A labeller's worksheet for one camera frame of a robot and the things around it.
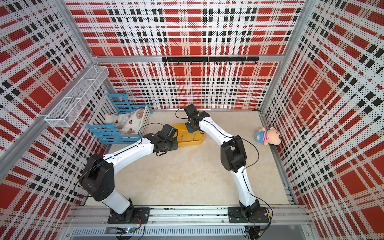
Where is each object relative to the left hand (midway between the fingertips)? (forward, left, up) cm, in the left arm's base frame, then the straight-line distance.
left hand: (177, 145), depth 90 cm
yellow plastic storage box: (+11, -3, -9) cm, 15 cm away
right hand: (+13, -11, +4) cm, 18 cm away
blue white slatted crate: (+39, +51, -1) cm, 64 cm away
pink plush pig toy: (+8, -61, -3) cm, 62 cm away
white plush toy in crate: (+21, +39, -4) cm, 44 cm away
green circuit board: (-42, +19, -7) cm, 47 cm away
